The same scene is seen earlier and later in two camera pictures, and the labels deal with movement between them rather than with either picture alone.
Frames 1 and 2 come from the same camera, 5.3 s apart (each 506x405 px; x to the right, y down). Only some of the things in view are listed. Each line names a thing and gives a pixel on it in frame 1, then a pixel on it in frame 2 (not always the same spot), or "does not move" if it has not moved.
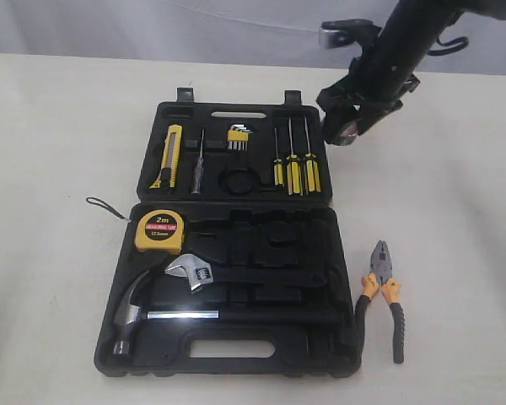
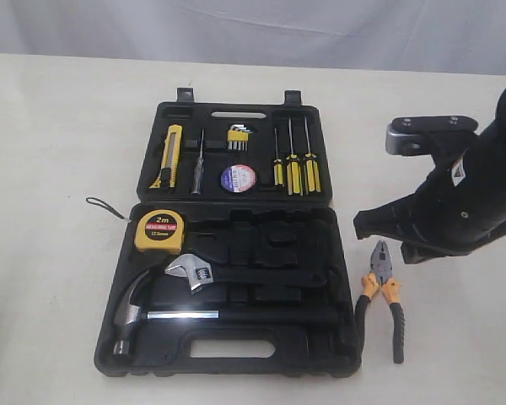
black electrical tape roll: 343,134 -> 239,178
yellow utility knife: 171,151 does not move
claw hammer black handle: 129,314 does not move
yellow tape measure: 156,230 does not move
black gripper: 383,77 -> 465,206
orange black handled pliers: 380,266 does not move
